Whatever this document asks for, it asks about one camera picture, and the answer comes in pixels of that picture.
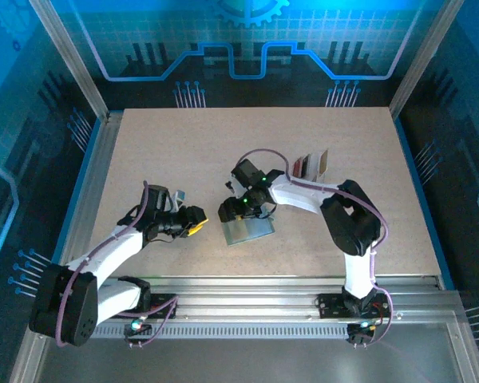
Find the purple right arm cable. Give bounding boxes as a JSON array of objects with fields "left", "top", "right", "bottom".
[{"left": 233, "top": 148, "right": 394, "bottom": 349}]

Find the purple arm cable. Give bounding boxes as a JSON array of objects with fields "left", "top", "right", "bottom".
[
  {"left": 233, "top": 148, "right": 394, "bottom": 349},
  {"left": 54, "top": 180, "right": 180, "bottom": 349}
]

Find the aluminium side rail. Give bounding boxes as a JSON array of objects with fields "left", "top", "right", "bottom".
[{"left": 49, "top": 113, "right": 125, "bottom": 280}]

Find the clear acrylic card stand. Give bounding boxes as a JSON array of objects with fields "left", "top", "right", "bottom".
[{"left": 290, "top": 148, "right": 331, "bottom": 187}]

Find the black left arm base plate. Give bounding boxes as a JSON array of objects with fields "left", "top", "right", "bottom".
[{"left": 141, "top": 293, "right": 180, "bottom": 320}]

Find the slotted grey cable duct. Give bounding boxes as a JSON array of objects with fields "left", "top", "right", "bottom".
[{"left": 91, "top": 325, "right": 354, "bottom": 340}]

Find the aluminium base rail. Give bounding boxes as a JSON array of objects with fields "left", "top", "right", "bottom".
[{"left": 31, "top": 274, "right": 466, "bottom": 326}]

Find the aluminium frame post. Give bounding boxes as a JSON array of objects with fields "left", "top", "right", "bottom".
[
  {"left": 388, "top": 0, "right": 466, "bottom": 117},
  {"left": 27, "top": 0, "right": 112, "bottom": 123}
]

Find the grey metal panel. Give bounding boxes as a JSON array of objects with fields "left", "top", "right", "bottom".
[{"left": 7, "top": 321, "right": 479, "bottom": 383}]

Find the small LED circuit board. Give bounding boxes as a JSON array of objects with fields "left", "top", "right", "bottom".
[
  {"left": 123, "top": 318, "right": 153, "bottom": 337},
  {"left": 346, "top": 321, "right": 377, "bottom": 339}
]

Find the grey-green card holder wallet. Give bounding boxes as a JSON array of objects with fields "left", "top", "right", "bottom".
[{"left": 219, "top": 203, "right": 276, "bottom": 247}]

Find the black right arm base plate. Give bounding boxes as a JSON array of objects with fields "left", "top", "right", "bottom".
[{"left": 313, "top": 293, "right": 391, "bottom": 320}]

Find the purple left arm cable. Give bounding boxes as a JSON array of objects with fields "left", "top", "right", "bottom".
[{"left": 54, "top": 180, "right": 180, "bottom": 349}]

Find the gold credit card stack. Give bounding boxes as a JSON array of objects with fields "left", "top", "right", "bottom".
[{"left": 317, "top": 149, "right": 331, "bottom": 177}]

